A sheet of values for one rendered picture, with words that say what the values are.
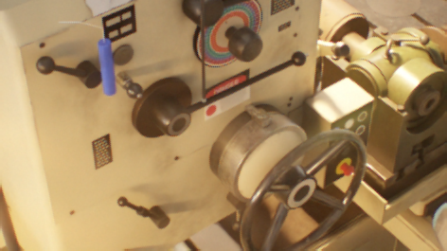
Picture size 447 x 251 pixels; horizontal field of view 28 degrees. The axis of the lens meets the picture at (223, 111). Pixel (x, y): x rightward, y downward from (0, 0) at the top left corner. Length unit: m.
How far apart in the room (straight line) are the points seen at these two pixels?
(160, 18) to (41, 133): 0.33
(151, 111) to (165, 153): 0.17
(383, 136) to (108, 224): 0.86
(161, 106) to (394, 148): 0.86
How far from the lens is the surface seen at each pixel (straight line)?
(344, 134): 2.00
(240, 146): 2.06
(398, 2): 3.21
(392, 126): 2.47
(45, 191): 1.90
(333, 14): 2.62
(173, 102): 1.87
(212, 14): 1.76
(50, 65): 1.63
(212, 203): 2.27
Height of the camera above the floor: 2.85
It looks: 43 degrees down
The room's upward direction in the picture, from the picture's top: straight up
